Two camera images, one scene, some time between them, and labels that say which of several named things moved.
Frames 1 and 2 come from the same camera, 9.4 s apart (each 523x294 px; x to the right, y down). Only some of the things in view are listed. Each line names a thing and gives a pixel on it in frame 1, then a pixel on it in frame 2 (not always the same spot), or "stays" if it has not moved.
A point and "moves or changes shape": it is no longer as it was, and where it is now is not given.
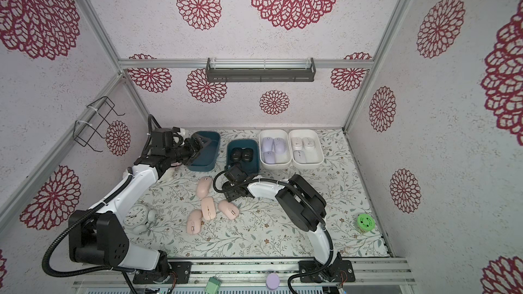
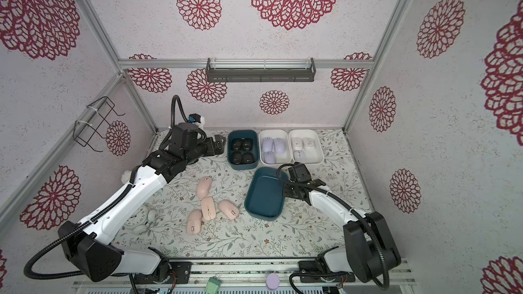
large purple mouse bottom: x=279 y=145 stays
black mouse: x=247 y=154 -> x=247 y=144
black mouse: x=235 y=154 -> x=236 y=144
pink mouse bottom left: x=194 y=221 stays
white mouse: x=297 y=143 stays
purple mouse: x=269 y=157 stays
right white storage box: x=306 y=149 stays
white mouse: x=308 y=143 stays
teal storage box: x=205 y=159 -> x=264 y=200
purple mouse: x=267 y=144 stays
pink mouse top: x=203 y=186 stays
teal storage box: x=252 y=168 moves or changes shape
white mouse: x=299 y=156 stays
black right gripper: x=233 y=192 -> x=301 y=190
